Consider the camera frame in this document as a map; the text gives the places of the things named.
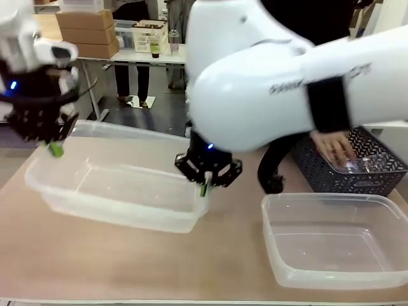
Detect clear plastic bottle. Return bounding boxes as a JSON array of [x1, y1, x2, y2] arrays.
[[331, 155, 398, 177]]

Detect clear empty plastic cup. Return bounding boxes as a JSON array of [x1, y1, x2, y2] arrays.
[[168, 28, 180, 55]]

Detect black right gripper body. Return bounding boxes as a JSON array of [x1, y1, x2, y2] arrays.
[[187, 131, 234, 175]]

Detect black right arm cable sleeve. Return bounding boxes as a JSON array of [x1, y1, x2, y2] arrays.
[[258, 140, 288, 195]]

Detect person's left forearm black sleeve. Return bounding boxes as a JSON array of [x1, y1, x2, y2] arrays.
[[305, 75, 352, 135]]

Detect clear storage box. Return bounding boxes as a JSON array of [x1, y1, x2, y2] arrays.
[[113, 19, 135, 49]]

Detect small clear plastic container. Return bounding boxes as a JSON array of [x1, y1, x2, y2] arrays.
[[260, 192, 408, 289]]

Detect background person dark trousers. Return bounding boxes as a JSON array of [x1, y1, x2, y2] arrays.
[[112, 0, 151, 108]]

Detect white background table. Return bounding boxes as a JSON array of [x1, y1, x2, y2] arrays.
[[77, 43, 187, 121]]

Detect black left arm cable sleeve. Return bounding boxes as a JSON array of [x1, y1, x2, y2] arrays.
[[0, 81, 98, 106]]

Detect white slotted crate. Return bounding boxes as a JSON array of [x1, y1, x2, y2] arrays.
[[131, 20, 169, 54]]

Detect black arm cable sleeve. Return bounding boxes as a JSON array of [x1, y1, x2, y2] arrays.
[[0, 81, 98, 106], [258, 140, 288, 195]]

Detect large clear plastic container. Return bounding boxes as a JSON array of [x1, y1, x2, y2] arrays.
[[24, 119, 210, 235]]

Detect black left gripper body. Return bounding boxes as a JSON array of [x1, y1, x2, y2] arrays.
[[0, 60, 80, 145]]

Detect person's left hand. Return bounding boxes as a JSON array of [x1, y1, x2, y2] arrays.
[[310, 129, 357, 164]]

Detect medium cardboard box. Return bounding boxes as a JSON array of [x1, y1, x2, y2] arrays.
[[60, 27, 117, 46]]

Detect background person grey trousers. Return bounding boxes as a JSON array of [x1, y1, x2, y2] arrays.
[[166, 0, 196, 90]]

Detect small cardboard box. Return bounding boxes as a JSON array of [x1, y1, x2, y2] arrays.
[[71, 40, 120, 60]]

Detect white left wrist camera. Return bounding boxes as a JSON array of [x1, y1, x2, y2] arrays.
[[33, 40, 80, 66]]

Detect cup with green drink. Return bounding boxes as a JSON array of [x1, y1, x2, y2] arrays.
[[149, 27, 161, 60]]

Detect large cardboard box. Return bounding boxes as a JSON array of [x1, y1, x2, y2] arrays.
[[55, 9, 114, 31]]

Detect dark woven plastic basket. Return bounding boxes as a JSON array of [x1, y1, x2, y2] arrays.
[[293, 126, 408, 198]]

